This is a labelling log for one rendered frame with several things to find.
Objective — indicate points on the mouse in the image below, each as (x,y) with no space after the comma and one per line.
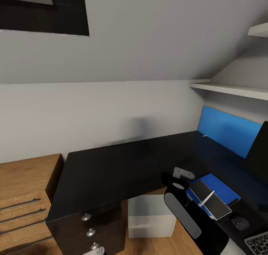
(240,223)

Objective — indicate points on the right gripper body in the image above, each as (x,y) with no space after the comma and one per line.
(168,178)

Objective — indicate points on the pen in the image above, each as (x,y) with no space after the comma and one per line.
(207,198)

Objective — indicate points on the keyboard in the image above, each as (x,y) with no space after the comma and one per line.
(258,244)

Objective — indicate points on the notebook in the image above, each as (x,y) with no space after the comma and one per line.
(214,204)

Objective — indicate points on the folder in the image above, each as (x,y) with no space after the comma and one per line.
(228,196)

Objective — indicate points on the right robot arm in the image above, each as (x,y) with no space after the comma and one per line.
(208,236)

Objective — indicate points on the monitor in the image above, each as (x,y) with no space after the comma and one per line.
(256,161)

